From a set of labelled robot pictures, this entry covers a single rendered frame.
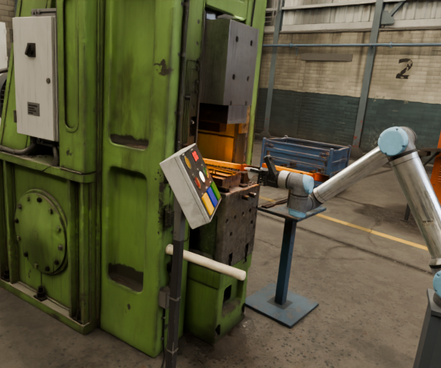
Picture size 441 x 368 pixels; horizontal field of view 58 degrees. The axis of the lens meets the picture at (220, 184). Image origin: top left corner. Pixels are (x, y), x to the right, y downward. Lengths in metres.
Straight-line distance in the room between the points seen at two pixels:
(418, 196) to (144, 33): 1.43
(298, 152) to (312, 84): 4.93
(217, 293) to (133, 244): 0.53
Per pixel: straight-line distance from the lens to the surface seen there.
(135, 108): 2.07
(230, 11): 2.27
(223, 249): 2.15
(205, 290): 2.32
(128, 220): 2.21
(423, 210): 1.77
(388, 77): 9.93
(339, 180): 2.03
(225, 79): 1.99
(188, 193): 1.47
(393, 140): 1.76
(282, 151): 6.14
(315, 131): 10.67
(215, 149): 2.51
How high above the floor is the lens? 1.46
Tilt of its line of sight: 14 degrees down
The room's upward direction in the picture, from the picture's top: 5 degrees clockwise
